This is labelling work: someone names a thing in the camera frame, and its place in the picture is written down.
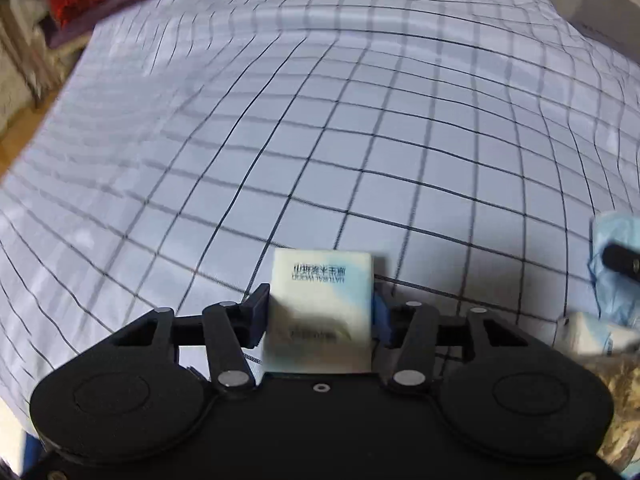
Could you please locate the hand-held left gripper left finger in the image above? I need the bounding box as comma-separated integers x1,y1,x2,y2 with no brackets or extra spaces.
75,284,271,397

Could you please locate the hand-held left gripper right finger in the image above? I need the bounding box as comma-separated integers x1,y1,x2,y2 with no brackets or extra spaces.
372,294,566,396

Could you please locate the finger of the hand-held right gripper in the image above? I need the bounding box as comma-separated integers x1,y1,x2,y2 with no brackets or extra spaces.
602,243,640,281

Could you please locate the blue face mask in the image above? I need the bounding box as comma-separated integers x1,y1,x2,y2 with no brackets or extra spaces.
589,211,640,328

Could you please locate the white tissue packet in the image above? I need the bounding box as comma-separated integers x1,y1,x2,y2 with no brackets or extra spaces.
260,248,375,375
556,311,640,358

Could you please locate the woven basket with fabric lining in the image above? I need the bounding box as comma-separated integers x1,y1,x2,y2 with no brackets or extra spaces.
582,352,640,476

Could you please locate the white checkered cloth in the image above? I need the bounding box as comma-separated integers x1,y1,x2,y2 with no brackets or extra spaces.
0,0,640,421

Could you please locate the white box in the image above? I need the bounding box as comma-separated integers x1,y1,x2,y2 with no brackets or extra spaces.
527,0,640,61

